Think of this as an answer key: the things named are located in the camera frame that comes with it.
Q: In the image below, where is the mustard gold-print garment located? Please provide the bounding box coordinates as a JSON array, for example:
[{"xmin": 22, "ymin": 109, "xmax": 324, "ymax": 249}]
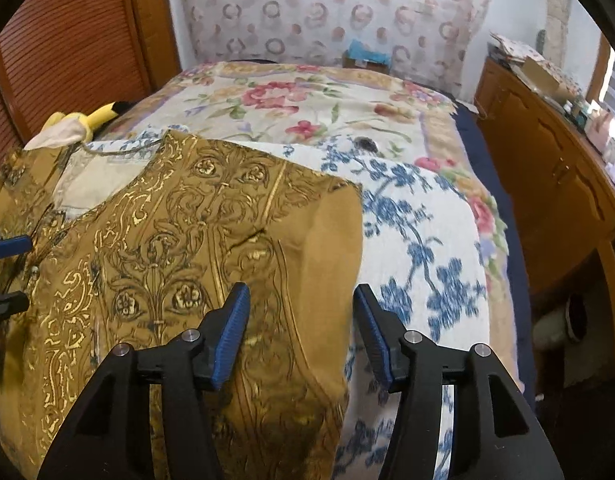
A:
[{"xmin": 0, "ymin": 130, "xmax": 364, "ymax": 480}]

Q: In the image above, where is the cardboard box with blue contents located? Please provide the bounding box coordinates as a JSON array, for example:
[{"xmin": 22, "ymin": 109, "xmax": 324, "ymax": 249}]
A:
[{"xmin": 342, "ymin": 40, "xmax": 392, "ymax": 71}]

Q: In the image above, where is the patterned paper stack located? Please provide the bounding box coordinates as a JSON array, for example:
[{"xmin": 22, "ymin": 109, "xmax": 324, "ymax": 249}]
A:
[{"xmin": 490, "ymin": 32, "xmax": 543, "ymax": 66}]

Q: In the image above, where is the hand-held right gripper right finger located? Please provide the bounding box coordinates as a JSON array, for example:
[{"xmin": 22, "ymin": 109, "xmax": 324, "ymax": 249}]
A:
[{"xmin": 353, "ymin": 284, "xmax": 565, "ymax": 480}]

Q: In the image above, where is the grey drain pipe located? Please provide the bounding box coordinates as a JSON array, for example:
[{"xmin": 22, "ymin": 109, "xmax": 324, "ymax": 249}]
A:
[{"xmin": 532, "ymin": 292, "xmax": 588, "ymax": 351}]

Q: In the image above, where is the circle-print sheer curtain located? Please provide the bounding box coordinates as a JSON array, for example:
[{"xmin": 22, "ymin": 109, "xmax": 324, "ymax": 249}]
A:
[{"xmin": 178, "ymin": 0, "xmax": 493, "ymax": 83}]

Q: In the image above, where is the cream pink-floral blanket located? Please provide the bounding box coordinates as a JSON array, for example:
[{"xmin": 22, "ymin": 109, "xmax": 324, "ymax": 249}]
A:
[{"xmin": 95, "ymin": 62, "xmax": 525, "ymax": 396}]

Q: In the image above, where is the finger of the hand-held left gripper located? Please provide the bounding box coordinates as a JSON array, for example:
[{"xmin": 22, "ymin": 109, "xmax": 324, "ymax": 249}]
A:
[
  {"xmin": 0, "ymin": 230, "xmax": 33, "ymax": 262},
  {"xmin": 0, "ymin": 291, "xmax": 30, "ymax": 319}
]

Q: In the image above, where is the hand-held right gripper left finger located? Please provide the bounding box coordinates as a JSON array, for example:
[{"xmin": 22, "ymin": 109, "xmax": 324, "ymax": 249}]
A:
[{"xmin": 38, "ymin": 282, "xmax": 252, "ymax": 480}]

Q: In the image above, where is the white blue-floral blanket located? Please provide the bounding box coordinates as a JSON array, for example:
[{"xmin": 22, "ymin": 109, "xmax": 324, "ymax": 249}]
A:
[{"xmin": 82, "ymin": 127, "xmax": 488, "ymax": 480}]

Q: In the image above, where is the wooden louvre door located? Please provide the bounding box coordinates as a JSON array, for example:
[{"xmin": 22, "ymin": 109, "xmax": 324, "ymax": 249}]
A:
[{"xmin": 0, "ymin": 0, "xmax": 181, "ymax": 196}]

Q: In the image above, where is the yellow plush toy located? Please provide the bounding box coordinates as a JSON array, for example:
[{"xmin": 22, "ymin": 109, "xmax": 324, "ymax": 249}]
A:
[{"xmin": 42, "ymin": 101, "xmax": 121, "ymax": 141}]

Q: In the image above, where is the open cardboard box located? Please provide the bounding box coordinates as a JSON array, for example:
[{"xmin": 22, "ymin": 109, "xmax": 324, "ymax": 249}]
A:
[{"xmin": 517, "ymin": 57, "xmax": 581, "ymax": 101}]

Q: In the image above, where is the navy bed sheet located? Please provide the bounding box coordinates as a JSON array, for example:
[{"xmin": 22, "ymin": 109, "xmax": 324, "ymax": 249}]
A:
[{"xmin": 450, "ymin": 97, "xmax": 538, "ymax": 406}]

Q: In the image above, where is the beige tied window curtain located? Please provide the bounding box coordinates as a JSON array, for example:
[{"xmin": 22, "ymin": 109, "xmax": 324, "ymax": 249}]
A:
[{"xmin": 545, "ymin": 0, "xmax": 573, "ymax": 61}]

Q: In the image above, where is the wooden cabinet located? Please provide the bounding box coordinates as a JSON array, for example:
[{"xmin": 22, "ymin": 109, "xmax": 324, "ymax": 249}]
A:
[{"xmin": 475, "ymin": 57, "xmax": 615, "ymax": 411}]

